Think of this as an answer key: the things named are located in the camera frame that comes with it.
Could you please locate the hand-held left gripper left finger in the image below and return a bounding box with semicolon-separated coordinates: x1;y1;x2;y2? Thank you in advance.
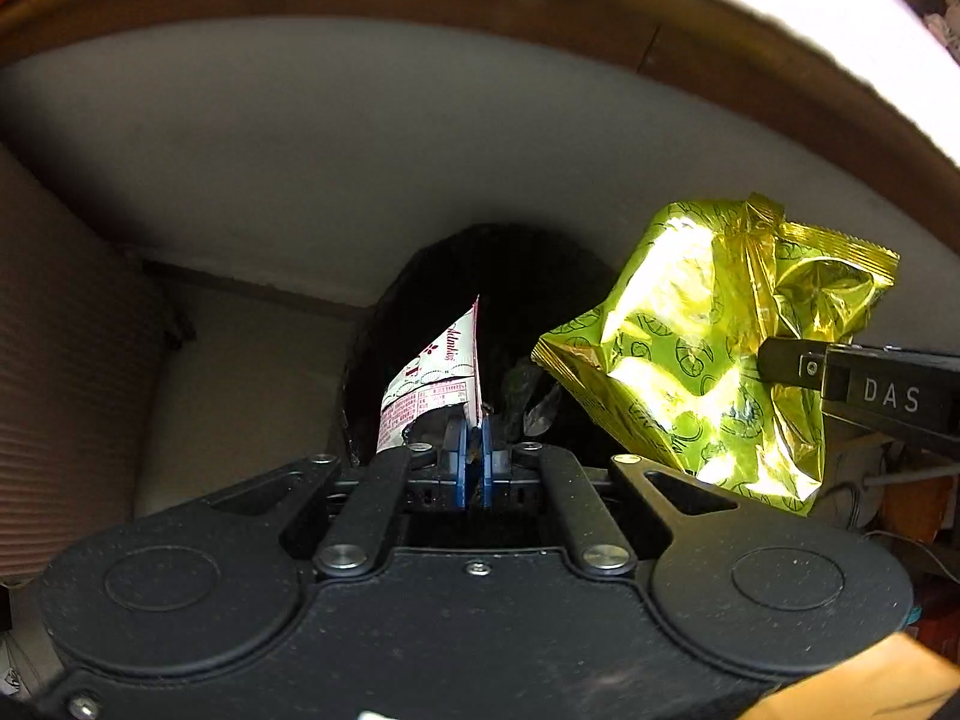
201;418;470;580

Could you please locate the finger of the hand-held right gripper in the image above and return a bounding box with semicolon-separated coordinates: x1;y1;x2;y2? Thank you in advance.
757;337;835;395

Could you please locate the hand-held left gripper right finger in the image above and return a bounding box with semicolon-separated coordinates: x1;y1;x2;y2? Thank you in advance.
480;418;741;578

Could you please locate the pink and white snack wrapper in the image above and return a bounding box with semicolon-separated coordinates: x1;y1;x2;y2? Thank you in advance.
376;298;485;455

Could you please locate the large yellow foil snack bag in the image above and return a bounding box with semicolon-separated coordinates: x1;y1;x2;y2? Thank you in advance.
532;193;900;518

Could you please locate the black trash bin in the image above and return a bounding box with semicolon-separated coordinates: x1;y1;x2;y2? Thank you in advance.
340;223;640;467

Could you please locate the person's left forearm yellow sleeve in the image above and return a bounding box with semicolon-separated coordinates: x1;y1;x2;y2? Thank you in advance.
754;630;960;720

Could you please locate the white round device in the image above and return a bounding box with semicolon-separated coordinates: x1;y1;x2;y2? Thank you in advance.
816;431;887;527

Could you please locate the orange box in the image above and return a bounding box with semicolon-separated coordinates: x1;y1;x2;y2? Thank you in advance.
876;474;955;542

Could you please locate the brown ribbed panel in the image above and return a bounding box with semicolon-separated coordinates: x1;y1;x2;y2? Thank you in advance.
0;146;167;587

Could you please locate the wooden table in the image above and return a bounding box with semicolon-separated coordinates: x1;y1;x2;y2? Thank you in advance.
0;0;960;237

